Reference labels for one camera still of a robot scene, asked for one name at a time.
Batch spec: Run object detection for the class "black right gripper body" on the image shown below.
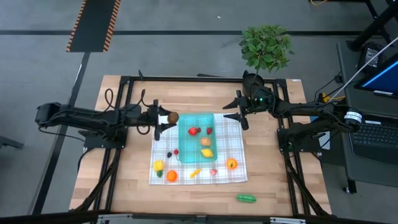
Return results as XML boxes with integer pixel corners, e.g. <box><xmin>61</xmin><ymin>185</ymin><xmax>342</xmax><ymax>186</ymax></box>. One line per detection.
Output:
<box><xmin>235</xmin><ymin>88</ymin><xmax>277</xmax><ymax>131</ymax></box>

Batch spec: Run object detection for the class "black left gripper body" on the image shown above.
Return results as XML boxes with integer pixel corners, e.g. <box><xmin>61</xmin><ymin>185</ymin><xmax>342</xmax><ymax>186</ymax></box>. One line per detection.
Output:
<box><xmin>129</xmin><ymin>99</ymin><xmax>160</xmax><ymax>142</ymax></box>

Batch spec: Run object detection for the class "yellow toy bell pepper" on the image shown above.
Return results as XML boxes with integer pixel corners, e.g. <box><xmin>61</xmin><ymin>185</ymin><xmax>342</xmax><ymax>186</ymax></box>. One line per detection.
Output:
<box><xmin>153</xmin><ymin>159</ymin><xmax>165</xmax><ymax>178</ymax></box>

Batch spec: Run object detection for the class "green toy pea pod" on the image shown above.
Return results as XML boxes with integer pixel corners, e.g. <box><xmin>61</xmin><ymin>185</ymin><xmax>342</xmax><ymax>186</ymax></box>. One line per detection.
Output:
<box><xmin>236</xmin><ymin>194</ymin><xmax>257</xmax><ymax>204</ymax></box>

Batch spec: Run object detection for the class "white checkered cloth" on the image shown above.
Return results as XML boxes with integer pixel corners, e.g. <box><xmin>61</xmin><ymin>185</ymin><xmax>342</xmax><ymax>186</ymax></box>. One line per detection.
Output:
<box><xmin>149</xmin><ymin>113</ymin><xmax>249</xmax><ymax>186</ymax></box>

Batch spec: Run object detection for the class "teal translucent plastic container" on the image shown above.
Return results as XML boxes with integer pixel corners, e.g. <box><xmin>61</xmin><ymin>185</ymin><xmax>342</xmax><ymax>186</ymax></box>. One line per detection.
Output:
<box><xmin>178</xmin><ymin>112</ymin><xmax>218</xmax><ymax>164</ymax></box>

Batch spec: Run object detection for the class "green plant in black pot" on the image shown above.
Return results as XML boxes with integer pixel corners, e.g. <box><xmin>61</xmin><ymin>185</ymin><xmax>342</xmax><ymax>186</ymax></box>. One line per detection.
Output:
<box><xmin>238</xmin><ymin>24</ymin><xmax>295</xmax><ymax>98</ymax></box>

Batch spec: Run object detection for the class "yellow power plug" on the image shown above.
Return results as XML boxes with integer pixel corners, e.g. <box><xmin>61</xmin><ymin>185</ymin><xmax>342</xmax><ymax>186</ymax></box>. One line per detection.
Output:
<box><xmin>320</xmin><ymin>92</ymin><xmax>346</xmax><ymax>103</ymax></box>

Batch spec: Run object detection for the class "black floor tape strip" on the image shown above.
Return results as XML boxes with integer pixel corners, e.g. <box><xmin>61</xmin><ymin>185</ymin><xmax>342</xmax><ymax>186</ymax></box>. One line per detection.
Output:
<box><xmin>0</xmin><ymin>29</ymin><xmax>364</xmax><ymax>36</ymax></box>
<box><xmin>30</xmin><ymin>52</ymin><xmax>91</xmax><ymax>215</ymax></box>

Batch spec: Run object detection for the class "black hazard-striped floor ramp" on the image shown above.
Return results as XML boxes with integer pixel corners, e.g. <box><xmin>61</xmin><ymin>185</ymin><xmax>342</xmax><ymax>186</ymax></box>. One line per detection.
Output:
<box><xmin>65</xmin><ymin>0</ymin><xmax>121</xmax><ymax>53</ymax></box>

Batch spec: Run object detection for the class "thin white rod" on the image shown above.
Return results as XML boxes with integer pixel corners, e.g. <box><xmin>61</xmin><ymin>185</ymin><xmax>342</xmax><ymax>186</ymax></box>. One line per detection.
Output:
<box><xmin>323</xmin><ymin>36</ymin><xmax>398</xmax><ymax>110</ymax></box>

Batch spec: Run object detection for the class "black power adapter white label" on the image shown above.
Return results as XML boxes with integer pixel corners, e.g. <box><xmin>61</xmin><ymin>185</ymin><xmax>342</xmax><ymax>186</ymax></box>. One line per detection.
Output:
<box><xmin>357</xmin><ymin>42</ymin><xmax>386</xmax><ymax>72</ymax></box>

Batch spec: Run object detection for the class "computer keyboard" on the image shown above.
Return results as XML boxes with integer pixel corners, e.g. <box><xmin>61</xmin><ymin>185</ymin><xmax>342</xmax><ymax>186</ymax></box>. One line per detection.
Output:
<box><xmin>349</xmin><ymin>119</ymin><xmax>398</xmax><ymax>166</ymax></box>

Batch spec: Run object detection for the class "grey desk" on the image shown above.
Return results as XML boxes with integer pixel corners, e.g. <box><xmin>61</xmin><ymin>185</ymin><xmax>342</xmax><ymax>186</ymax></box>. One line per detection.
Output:
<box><xmin>336</xmin><ymin>40</ymin><xmax>398</xmax><ymax>194</ymax></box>

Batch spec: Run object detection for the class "black bar with silver brackets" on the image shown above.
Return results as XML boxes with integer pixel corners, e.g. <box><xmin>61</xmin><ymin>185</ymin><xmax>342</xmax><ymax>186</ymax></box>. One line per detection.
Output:
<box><xmin>0</xmin><ymin>210</ymin><xmax>398</xmax><ymax>224</ymax></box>

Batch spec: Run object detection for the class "monitor with blue screen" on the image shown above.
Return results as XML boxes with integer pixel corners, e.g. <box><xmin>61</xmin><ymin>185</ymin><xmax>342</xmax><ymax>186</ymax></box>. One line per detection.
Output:
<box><xmin>354</xmin><ymin>52</ymin><xmax>398</xmax><ymax>99</ymax></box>

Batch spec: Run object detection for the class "grey chair leg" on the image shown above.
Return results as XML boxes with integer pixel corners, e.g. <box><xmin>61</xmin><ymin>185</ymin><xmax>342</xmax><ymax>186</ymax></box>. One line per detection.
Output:
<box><xmin>0</xmin><ymin>136</ymin><xmax>25</xmax><ymax>150</ymax></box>

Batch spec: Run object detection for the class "black desk leg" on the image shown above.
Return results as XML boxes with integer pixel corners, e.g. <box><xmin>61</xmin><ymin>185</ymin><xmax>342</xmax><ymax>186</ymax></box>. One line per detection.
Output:
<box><xmin>346</xmin><ymin>0</ymin><xmax>398</xmax><ymax>52</ymax></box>

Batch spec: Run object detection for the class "black aluminium table frame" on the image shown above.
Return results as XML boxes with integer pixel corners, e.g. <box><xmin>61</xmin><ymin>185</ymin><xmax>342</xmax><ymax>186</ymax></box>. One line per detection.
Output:
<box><xmin>70</xmin><ymin>70</ymin><xmax>333</xmax><ymax>218</ymax></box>

